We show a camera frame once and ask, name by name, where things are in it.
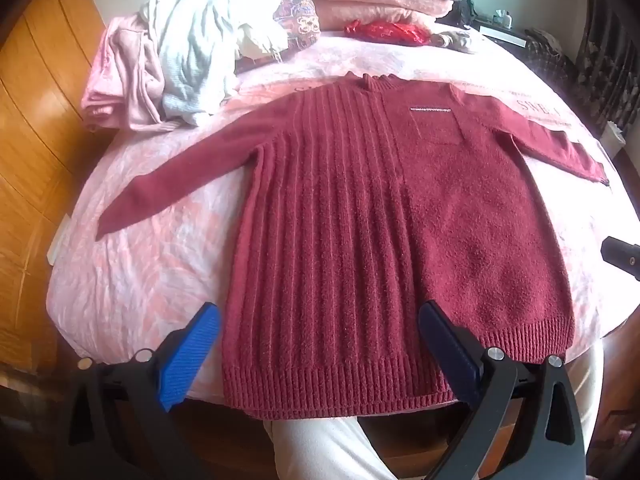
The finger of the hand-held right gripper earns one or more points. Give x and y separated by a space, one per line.
622 257

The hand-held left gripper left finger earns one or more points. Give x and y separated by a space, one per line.
190 355

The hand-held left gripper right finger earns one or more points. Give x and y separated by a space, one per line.
452 355

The dark red knit sweater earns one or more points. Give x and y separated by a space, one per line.
350 235

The pink patterned bed blanket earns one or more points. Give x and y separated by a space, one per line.
150 260

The dark wooden lattice furniture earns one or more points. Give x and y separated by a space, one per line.
605 60

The dark checked cloth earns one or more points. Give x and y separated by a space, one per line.
545 55

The white flat box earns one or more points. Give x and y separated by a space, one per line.
500 36

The white tissue box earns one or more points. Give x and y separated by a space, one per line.
502 19

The pale beige cloth item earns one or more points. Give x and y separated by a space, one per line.
455 40

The pale pink garment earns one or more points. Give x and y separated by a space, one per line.
120 80

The white knit garment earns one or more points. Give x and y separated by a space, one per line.
195 50

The red shiny cloth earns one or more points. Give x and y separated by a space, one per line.
390 32

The patterned cushion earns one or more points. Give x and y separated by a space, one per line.
300 20

